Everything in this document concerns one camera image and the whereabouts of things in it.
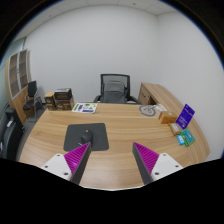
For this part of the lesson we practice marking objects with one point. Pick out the small brown cardboard box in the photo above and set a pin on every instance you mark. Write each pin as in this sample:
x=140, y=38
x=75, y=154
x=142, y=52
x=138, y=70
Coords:
x=50, y=101

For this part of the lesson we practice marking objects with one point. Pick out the small tan box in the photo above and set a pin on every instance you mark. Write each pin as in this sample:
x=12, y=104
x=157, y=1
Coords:
x=174, y=128

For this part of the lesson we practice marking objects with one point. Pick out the grey mesh office chair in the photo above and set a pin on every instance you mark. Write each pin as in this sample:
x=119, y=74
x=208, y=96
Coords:
x=115, y=90

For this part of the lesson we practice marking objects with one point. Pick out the black office chair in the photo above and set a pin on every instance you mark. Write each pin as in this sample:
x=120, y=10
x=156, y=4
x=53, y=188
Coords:
x=10, y=131

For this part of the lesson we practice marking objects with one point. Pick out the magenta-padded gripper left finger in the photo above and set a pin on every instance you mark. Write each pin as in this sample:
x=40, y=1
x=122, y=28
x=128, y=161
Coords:
x=71, y=161

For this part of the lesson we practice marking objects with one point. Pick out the wooden shelf unit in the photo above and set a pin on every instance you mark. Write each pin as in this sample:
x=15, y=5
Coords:
x=18, y=76

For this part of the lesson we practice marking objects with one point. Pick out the wooden side desk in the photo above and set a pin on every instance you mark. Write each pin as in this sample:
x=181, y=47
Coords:
x=156, y=95

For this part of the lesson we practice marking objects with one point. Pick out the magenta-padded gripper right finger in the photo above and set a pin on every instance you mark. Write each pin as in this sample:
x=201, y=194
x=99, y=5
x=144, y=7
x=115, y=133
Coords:
x=151, y=161

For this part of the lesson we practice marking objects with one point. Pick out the black crate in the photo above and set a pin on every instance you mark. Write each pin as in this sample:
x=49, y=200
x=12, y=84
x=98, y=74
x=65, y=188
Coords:
x=63, y=93

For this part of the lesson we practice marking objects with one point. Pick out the purple card package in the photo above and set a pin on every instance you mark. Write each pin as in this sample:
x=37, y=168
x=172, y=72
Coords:
x=185, y=116

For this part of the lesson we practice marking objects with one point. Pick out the dark grey mouse pad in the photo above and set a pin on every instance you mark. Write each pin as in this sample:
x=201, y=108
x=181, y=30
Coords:
x=75, y=138

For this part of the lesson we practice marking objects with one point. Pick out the black computer mouse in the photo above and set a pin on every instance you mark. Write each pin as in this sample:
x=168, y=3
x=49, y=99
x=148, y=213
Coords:
x=86, y=136

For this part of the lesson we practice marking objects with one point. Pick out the green packet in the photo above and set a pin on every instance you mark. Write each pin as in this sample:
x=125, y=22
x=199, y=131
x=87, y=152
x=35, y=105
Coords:
x=188, y=137

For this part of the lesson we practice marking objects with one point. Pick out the black visitor chair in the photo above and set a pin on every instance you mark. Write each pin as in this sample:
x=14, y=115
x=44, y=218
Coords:
x=31, y=98

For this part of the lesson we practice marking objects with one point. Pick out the large brown cardboard box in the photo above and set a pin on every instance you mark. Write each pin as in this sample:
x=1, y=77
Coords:
x=65, y=104

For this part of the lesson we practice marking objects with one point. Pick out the orange cardboard box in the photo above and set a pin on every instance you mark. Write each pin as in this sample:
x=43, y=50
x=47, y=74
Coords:
x=167, y=117

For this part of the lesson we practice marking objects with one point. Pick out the white green printed sheet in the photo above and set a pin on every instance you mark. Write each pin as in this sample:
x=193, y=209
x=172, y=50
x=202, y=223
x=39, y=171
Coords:
x=84, y=107

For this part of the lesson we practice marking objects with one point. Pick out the blue packet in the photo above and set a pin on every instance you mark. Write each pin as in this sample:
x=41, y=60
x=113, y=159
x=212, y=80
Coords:
x=180, y=140

